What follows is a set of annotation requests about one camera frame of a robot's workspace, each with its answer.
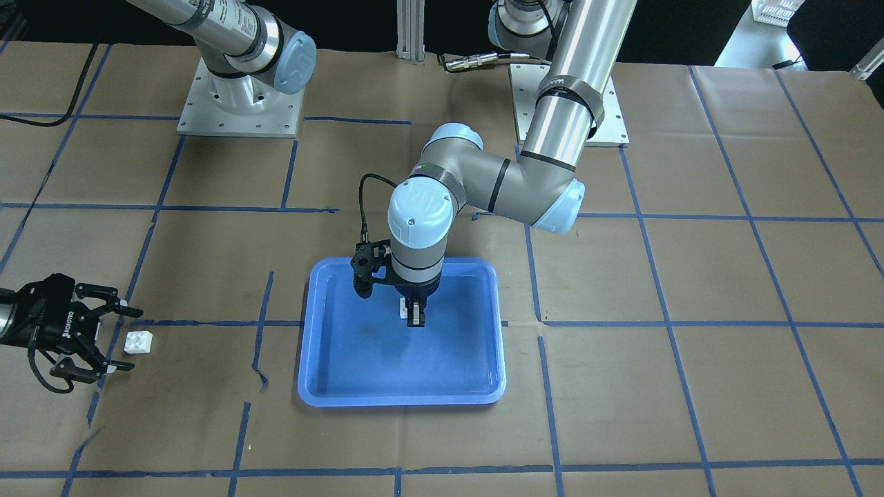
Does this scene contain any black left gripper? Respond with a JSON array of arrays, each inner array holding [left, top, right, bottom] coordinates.
[[397, 277, 440, 328]]

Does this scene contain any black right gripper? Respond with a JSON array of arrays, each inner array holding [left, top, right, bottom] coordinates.
[[1, 273, 144, 384]]

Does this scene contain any white block with studs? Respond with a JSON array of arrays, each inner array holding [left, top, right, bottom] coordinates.
[[123, 330, 153, 355]]

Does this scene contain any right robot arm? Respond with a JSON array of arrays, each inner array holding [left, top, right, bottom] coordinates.
[[2, 1, 318, 393]]

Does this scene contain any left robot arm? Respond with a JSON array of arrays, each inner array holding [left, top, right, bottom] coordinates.
[[383, 1, 637, 327]]

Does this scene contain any blue plastic tray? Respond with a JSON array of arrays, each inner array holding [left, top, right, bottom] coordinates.
[[297, 257, 506, 408]]

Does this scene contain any white storage basket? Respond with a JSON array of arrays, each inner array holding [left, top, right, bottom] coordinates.
[[751, 0, 805, 28]]

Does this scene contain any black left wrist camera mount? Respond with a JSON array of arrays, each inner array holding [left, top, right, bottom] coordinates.
[[350, 239, 408, 299]]

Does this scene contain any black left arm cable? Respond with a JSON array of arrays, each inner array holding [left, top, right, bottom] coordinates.
[[358, 173, 398, 246]]

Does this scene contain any metal cable connector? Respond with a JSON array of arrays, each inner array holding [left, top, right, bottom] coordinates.
[[438, 52, 499, 73]]

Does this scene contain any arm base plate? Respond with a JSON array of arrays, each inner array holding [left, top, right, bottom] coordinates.
[[509, 62, 630, 147], [177, 59, 306, 139]]

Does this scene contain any aluminium frame post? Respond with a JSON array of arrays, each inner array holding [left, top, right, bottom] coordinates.
[[395, 0, 425, 65]]

